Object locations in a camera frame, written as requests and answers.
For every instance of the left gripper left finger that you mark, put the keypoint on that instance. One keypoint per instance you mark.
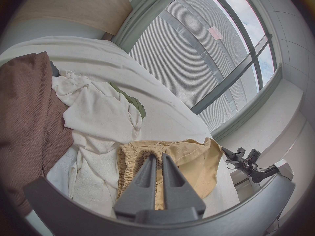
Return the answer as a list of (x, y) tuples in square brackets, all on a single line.
[(141, 190)]

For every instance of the brown knit garment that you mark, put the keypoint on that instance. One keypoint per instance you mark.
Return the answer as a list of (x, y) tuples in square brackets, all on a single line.
[(24, 107)]

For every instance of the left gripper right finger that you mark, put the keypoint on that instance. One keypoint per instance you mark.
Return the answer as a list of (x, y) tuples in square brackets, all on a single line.
[(176, 190)]

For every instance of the bed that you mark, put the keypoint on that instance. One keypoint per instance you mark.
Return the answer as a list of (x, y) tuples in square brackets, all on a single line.
[(160, 107)]

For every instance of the white garment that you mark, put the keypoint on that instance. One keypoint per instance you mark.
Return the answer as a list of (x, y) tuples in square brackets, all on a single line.
[(98, 112)]

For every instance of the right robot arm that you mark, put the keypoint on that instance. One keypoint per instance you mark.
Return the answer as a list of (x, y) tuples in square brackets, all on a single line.
[(264, 172)]

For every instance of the green garment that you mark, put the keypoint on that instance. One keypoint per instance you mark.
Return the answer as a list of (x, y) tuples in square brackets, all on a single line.
[(138, 105)]

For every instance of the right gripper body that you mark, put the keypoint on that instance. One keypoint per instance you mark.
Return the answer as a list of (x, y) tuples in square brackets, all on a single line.
[(236, 160)]

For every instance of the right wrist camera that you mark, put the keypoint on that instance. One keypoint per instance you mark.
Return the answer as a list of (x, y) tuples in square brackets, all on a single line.
[(254, 155)]

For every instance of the dark grey garment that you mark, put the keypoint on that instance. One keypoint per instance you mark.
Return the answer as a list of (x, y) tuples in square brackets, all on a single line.
[(54, 69)]

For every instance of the window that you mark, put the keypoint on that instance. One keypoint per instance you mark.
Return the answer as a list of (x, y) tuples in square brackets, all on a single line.
[(196, 58)]

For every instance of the tan shorts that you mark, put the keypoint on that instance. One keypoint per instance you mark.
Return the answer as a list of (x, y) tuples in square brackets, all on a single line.
[(192, 161)]

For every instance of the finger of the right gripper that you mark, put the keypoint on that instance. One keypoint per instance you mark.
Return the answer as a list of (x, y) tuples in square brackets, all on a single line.
[(228, 152)]

